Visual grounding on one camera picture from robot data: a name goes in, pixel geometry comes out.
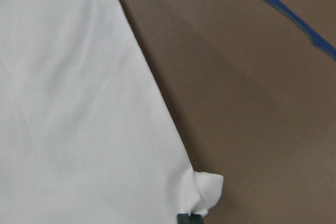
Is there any white long-sleeve printed shirt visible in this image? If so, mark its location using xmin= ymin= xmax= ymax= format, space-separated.
xmin=1 ymin=0 xmax=223 ymax=223

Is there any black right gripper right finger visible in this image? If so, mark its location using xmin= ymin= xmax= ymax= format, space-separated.
xmin=190 ymin=214 xmax=204 ymax=224

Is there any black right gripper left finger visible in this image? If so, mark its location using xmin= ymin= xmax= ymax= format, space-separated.
xmin=177 ymin=214 xmax=190 ymax=224

